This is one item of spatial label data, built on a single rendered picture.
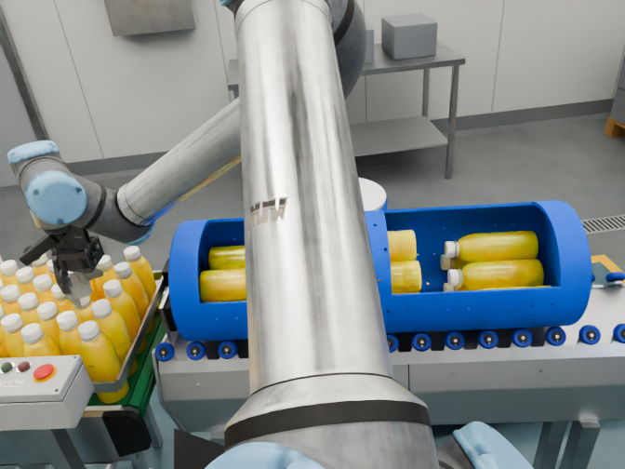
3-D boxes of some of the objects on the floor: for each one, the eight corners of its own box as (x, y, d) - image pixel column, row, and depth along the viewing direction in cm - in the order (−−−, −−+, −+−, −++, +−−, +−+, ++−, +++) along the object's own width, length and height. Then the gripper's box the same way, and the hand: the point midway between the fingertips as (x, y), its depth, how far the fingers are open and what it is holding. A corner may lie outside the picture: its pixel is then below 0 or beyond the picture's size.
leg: (545, 511, 178) (581, 385, 145) (527, 511, 179) (560, 386, 145) (538, 494, 183) (573, 370, 150) (523, 495, 184) (552, 371, 150)
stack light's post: (160, 447, 212) (74, 215, 154) (151, 447, 212) (61, 216, 154) (163, 438, 216) (80, 208, 157) (153, 438, 216) (67, 209, 157)
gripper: (71, 234, 103) (101, 315, 114) (93, 205, 113) (120, 282, 125) (29, 236, 104) (64, 317, 115) (56, 207, 114) (86, 284, 125)
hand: (80, 295), depth 119 cm, fingers open, 5 cm apart
